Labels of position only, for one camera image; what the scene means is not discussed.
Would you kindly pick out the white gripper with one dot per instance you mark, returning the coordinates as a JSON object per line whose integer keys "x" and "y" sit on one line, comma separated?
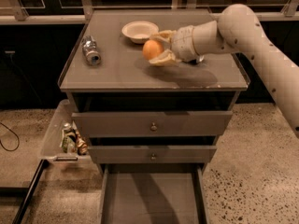
{"x": 183, "y": 43}

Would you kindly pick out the orange fruit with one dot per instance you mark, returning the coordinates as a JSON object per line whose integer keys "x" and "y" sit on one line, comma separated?
{"x": 152, "y": 49}

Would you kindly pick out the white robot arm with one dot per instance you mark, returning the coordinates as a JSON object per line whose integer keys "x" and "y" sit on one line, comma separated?
{"x": 238, "y": 29}

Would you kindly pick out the grey drawer cabinet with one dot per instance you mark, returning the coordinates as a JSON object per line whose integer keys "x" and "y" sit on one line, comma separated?
{"x": 125, "y": 81}

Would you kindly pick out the grey top drawer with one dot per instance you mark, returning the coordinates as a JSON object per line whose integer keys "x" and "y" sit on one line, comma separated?
{"x": 149, "y": 124}

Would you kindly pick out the grey drawer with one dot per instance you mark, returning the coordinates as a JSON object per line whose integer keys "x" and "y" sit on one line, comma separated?
{"x": 152, "y": 150}
{"x": 149, "y": 124}
{"x": 153, "y": 194}

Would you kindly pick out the grey middle drawer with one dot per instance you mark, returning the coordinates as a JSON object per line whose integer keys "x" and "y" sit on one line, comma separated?
{"x": 152, "y": 150}

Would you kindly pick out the grey bottom drawer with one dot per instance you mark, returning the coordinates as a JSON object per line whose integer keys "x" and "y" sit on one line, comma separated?
{"x": 153, "y": 194}

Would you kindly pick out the beige paper bowl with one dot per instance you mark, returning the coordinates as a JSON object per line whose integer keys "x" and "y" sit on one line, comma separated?
{"x": 139, "y": 31}

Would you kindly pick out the crushed blue can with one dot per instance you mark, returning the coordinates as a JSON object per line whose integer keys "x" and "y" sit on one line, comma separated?
{"x": 200, "y": 58}

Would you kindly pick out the crushed silver can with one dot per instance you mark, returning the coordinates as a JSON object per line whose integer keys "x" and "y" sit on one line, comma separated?
{"x": 90, "y": 51}

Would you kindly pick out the metal window railing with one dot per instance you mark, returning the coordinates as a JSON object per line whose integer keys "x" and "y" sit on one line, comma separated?
{"x": 46, "y": 16}

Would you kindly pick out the brown packaged item in bin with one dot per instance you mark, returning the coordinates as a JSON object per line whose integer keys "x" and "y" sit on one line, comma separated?
{"x": 82, "y": 147}

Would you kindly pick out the green packaged item in bin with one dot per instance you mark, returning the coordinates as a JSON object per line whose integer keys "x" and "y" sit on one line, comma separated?
{"x": 69, "y": 139}

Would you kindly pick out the black floor rail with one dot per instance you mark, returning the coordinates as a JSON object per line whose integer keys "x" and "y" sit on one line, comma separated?
{"x": 29, "y": 192}

